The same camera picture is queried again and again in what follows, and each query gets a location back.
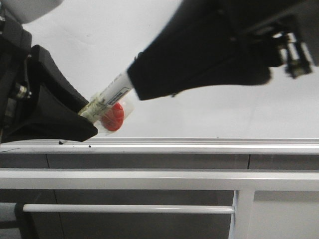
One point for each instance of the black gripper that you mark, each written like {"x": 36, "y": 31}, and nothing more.
{"x": 29, "y": 110}
{"x": 281, "y": 32}

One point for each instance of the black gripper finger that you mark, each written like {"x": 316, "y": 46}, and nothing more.
{"x": 196, "y": 38}
{"x": 235, "y": 70}

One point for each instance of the white marker with red magnet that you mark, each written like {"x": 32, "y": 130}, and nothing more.
{"x": 108, "y": 109}

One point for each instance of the white whiteboard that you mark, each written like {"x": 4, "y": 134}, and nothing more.
{"x": 92, "y": 41}

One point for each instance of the white horizontal rod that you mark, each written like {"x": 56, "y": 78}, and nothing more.
{"x": 178, "y": 209}

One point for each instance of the white metal stand frame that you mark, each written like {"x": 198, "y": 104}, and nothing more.
{"x": 243, "y": 183}

